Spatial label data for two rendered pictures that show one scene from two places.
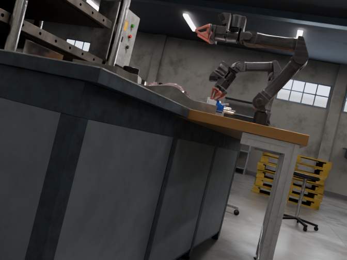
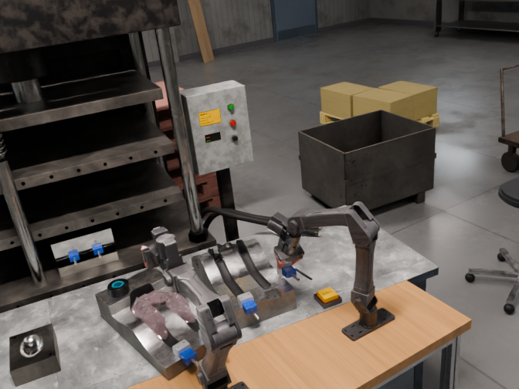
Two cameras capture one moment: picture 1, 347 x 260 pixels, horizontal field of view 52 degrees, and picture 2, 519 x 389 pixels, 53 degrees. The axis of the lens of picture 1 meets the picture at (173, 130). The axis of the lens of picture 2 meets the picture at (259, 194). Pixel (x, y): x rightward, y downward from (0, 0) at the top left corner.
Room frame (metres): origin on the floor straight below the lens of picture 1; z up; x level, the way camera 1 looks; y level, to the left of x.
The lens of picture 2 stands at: (0.94, -1.36, 2.04)
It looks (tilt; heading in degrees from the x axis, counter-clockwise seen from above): 25 degrees down; 46
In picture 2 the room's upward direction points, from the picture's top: 7 degrees counter-clockwise
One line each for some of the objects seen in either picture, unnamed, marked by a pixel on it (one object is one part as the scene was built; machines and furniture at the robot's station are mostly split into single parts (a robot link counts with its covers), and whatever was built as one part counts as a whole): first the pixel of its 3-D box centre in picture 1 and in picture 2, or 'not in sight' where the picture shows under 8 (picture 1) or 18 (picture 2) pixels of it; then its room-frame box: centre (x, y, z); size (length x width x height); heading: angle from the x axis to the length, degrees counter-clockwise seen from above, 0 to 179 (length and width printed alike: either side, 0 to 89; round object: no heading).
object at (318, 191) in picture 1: (289, 176); not in sight; (6.63, -2.29, 0.42); 1.20 x 0.82 x 0.84; 75
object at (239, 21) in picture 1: (241, 29); (171, 258); (1.68, -0.20, 1.24); 0.12 x 0.09 x 0.12; 74
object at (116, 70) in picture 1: (104, 77); (34, 353); (1.36, 0.31, 0.84); 0.20 x 0.15 x 0.07; 67
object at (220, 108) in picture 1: (221, 108); (190, 357); (1.67, -0.19, 0.86); 0.13 x 0.05 x 0.05; 84
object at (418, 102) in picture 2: not in sight; (376, 106); (6.24, 1.90, 0.23); 1.22 x 0.84 x 0.45; 74
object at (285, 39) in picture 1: (274, 49); (200, 303); (1.63, -0.36, 1.17); 0.30 x 0.09 x 0.12; 74
